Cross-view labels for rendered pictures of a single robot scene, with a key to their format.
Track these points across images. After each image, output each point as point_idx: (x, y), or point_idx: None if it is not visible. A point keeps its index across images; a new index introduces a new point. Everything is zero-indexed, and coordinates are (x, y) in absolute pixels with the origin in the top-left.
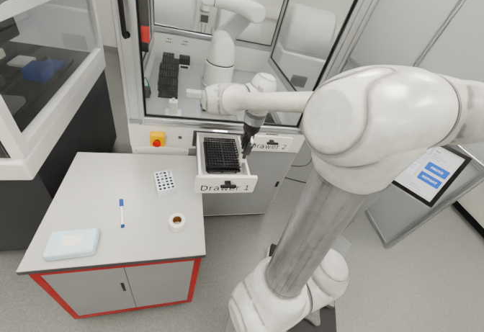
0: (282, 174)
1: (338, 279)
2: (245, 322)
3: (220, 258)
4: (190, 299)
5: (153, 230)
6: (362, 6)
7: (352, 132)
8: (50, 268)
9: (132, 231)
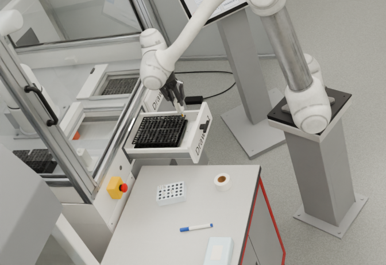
0: (184, 105)
1: (310, 60)
2: (318, 113)
3: None
4: (284, 249)
5: (223, 202)
6: None
7: None
8: None
9: (219, 218)
